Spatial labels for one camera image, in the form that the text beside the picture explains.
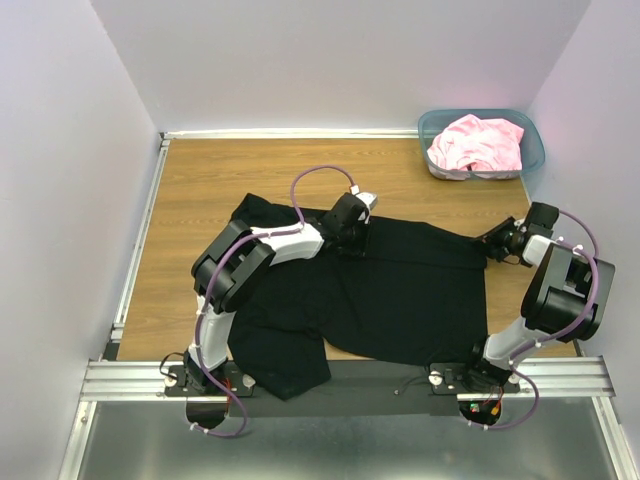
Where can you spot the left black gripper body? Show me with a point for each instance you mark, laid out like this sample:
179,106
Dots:
354,242

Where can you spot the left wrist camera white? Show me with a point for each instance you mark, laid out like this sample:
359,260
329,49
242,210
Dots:
369,199

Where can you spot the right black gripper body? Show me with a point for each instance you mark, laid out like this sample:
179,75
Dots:
506,241

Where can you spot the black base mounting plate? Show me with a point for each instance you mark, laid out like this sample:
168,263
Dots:
356,388

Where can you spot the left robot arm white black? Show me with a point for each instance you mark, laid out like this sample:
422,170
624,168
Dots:
228,272

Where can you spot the pink t shirt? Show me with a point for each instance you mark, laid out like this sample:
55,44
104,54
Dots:
478,145

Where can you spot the black t shirt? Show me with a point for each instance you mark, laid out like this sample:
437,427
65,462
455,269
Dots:
416,296

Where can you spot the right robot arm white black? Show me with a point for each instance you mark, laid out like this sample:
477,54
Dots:
565,300

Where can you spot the teal plastic bin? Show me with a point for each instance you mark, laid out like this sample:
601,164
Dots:
532,150

